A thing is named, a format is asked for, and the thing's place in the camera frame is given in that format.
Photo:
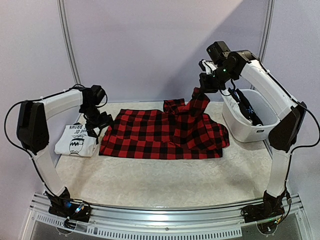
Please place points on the white and green t-shirt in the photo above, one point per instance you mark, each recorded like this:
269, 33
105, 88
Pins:
75, 141

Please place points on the dark patterned clothes pile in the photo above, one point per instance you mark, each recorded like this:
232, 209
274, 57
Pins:
242, 108

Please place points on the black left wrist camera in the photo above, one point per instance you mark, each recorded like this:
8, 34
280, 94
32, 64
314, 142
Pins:
98, 94

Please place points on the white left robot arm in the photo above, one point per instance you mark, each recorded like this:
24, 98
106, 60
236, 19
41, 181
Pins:
33, 130

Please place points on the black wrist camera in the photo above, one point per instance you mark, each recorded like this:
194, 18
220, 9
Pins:
218, 52
98, 94

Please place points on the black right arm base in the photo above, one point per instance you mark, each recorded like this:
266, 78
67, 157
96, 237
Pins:
269, 208

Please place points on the white plastic laundry basket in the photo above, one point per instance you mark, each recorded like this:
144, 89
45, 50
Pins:
243, 129

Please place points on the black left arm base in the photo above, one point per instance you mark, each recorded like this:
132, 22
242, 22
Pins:
66, 207

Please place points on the red black plaid flannel shirt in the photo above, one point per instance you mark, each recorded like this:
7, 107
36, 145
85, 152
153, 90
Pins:
181, 130

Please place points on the right aluminium frame post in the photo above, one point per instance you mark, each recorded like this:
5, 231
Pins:
266, 29

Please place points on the aluminium frame post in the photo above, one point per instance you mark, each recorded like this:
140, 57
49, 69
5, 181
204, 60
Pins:
67, 41
266, 29

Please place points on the aluminium front rail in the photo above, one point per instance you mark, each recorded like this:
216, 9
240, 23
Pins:
220, 222

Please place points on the left aluminium frame post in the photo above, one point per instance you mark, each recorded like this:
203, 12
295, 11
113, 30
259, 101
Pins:
67, 41

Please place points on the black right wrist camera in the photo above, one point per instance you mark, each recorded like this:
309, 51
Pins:
218, 52

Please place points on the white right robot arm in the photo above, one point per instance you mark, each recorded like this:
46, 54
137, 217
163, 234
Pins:
280, 113

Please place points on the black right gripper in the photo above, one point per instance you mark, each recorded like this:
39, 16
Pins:
206, 85

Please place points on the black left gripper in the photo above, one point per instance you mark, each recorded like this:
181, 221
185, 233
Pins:
107, 120

